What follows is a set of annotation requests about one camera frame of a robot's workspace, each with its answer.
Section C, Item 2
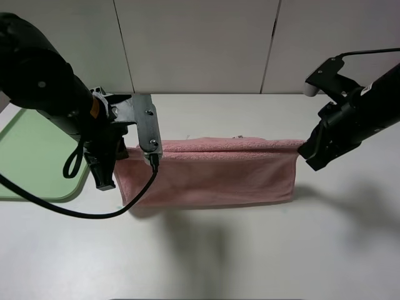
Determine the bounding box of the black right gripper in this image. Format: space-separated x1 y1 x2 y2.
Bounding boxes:
298 102 363 171

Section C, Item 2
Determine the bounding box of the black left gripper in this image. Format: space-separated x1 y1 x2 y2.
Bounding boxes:
84 88 132 191

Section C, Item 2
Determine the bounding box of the pink terry towel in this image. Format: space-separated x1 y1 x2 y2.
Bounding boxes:
112 134 306 209

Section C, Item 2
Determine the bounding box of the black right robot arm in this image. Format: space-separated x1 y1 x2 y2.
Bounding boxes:
298 65 399 171

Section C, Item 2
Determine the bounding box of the green plastic tray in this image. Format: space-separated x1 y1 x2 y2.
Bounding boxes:
1 109 89 203

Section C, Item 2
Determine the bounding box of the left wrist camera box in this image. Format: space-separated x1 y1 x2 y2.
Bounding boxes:
132 94 163 162

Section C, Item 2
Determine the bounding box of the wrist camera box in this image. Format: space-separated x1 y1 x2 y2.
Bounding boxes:
132 94 163 162
303 56 361 98

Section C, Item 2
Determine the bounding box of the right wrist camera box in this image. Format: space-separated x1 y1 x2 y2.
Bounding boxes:
303 56 361 98

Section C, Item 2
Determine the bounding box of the black right camera cable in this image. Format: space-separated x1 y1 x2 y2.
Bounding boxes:
336 47 400 60

